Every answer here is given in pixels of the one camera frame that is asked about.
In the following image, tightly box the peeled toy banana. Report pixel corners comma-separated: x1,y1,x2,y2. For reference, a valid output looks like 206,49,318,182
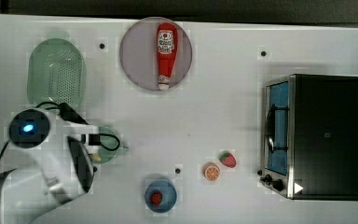
92,154,101,161

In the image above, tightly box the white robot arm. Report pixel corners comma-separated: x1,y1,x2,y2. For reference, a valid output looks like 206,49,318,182
0,108,99,224

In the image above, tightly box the green mug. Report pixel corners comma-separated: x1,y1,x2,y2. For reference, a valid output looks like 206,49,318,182
91,127,130,164

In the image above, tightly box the toy strawberry on table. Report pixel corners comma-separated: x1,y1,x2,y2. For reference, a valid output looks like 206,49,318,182
219,151,237,168

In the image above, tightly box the toy orange slice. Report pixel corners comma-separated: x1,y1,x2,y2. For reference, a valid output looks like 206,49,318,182
203,162,220,181

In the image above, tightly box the grey round plate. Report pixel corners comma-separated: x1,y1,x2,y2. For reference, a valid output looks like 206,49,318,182
119,18,192,91

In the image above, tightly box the red ketchup bottle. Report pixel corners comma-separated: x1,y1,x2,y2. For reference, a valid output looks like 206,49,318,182
156,22,178,91

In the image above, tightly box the blue bowl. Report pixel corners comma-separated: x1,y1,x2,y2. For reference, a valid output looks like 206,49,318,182
145,179,177,213

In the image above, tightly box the small strawberry in bowl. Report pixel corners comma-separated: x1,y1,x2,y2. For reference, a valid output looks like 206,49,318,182
149,190,163,206

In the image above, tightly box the green plastic colander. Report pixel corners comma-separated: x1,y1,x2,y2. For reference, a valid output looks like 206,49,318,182
27,38,87,108

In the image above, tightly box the black toaster oven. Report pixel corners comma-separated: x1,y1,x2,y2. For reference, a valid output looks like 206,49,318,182
257,74,358,201

